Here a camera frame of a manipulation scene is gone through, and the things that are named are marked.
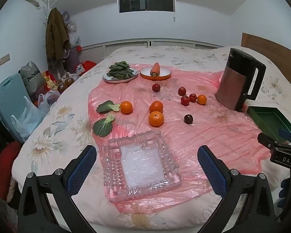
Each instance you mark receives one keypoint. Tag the white plastic bag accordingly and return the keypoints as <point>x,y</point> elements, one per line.
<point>26,121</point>
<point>47,100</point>

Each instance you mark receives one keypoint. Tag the carrot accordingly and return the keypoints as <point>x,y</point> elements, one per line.
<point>155,69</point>

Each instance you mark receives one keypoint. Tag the bok choy leaf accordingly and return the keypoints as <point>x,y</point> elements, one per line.
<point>103,127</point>
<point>106,106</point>

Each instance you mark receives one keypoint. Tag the pink plastic sheet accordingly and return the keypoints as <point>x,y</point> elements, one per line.
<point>208,136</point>

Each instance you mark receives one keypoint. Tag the person's right hand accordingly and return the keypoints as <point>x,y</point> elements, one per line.
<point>285,189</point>

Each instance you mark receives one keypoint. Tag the grey sack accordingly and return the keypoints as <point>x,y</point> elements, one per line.
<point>34,77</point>

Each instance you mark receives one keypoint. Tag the white coat rack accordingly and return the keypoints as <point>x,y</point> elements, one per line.
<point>49,6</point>

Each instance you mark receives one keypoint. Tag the red cloth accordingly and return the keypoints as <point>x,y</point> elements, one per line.
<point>6,165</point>

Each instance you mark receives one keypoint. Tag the white plate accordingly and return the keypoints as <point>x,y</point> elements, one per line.
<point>133,76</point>

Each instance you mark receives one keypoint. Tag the dark plum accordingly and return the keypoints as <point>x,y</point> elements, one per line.
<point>188,119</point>

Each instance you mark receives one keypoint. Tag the pile of green leaves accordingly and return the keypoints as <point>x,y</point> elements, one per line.
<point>120,70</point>

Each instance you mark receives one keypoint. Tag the olive coat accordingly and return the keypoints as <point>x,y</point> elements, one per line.
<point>55,34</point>

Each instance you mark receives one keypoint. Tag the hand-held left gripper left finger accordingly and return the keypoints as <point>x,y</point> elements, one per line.
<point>82,167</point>

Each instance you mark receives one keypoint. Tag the purple bin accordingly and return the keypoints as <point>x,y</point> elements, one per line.
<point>71,58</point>

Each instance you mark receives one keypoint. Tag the orange rimmed plate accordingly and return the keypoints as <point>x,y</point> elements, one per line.
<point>165,72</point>

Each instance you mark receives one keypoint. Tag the plastic wrapped fan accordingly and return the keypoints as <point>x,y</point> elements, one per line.
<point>69,20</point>

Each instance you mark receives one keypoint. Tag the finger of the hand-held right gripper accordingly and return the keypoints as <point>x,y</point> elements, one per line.
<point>266,140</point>
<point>287,135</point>

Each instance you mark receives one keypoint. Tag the beige wall switch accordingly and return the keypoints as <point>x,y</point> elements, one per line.
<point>2,60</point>

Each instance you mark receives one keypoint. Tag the light blue suitcase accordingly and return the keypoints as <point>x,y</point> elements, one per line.
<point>7,106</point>

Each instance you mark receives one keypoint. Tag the orange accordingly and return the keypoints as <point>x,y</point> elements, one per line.
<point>126,107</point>
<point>156,118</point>
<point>201,99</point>
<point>156,106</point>

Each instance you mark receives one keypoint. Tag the white slatted panel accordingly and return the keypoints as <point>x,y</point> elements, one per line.
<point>126,47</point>

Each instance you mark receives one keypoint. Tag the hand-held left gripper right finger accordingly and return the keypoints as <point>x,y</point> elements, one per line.
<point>210,171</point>

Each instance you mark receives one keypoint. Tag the clear glass tray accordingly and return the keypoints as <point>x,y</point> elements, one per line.
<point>140,165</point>

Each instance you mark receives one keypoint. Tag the steel and black kettle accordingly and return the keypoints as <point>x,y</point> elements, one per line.
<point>235,85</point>

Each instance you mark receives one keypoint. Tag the green tray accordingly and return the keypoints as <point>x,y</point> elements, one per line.
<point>269,121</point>

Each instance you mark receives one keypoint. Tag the floral bedspread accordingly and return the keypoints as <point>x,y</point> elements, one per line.
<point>70,131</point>

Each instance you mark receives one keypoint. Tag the small red apple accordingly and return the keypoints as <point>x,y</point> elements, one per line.
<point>181,91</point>
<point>193,97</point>
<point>156,87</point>
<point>185,100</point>

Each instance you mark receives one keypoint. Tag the amber bottle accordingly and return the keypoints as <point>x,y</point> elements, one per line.
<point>61,87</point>
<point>69,81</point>

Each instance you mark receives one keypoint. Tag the red and yellow boxes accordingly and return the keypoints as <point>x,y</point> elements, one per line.
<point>51,82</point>

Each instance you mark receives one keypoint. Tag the red printed bag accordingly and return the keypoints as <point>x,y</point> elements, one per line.
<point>86,68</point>

